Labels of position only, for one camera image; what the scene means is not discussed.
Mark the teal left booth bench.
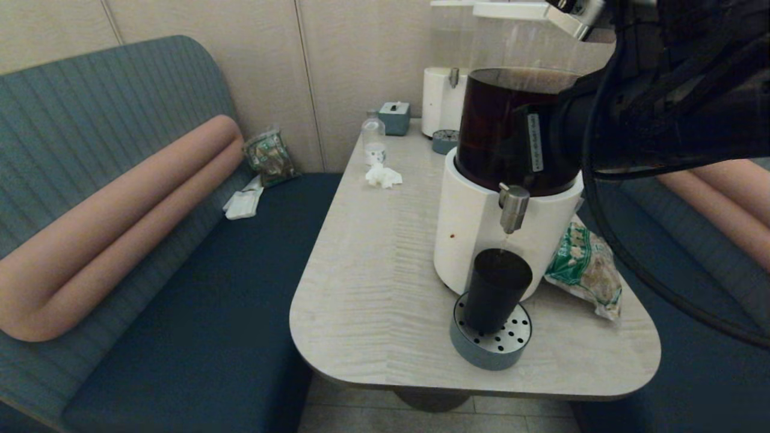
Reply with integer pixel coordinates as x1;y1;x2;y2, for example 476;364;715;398
0;35;343;433

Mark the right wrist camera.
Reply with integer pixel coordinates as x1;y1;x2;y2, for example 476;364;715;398
546;0;606;40

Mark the clear plastic bottle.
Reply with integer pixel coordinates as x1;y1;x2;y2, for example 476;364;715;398
362;110;386;167

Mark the dark tea beverage dispenser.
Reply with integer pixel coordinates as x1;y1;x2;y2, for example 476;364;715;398
433;0;617;301

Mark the green white snack bag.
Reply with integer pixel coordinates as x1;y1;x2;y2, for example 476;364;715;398
544;198;623;321

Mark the black plastic cup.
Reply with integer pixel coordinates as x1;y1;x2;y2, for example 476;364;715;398
463;249;534;335

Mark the pink left bolster cushion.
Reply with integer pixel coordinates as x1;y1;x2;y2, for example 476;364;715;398
0;114;246;342

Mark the clear water beverage dispenser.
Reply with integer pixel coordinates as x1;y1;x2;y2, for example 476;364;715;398
421;0;476;139

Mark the brown green snack bag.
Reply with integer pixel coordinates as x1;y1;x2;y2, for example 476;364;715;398
243;128;298;188

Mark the bronze table pedestal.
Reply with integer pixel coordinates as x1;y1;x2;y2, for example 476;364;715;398
392;390;473;413

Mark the crumpled white tissue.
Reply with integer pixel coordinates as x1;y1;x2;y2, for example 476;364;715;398
365;164;403;189

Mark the grey blue tissue box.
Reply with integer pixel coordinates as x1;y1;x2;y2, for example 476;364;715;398
379;102;411;137

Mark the pink bolster cushion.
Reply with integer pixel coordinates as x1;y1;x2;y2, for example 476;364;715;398
0;114;246;342
656;159;770;271

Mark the pink right bolster cushion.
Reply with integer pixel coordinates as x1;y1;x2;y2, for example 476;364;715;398
656;159;770;271

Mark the teal right booth bench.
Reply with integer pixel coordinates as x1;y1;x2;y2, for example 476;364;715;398
571;156;770;433

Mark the round grey drip tray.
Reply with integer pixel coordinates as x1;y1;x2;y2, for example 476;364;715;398
432;129;459;156
449;292;533;371

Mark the black right camera cable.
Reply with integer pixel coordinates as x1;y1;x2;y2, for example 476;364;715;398
579;0;770;351

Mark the white napkin pack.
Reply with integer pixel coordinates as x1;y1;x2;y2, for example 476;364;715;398
223;176;265;221

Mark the teal booth bench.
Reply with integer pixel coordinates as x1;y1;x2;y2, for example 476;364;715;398
571;156;770;433
0;35;343;433

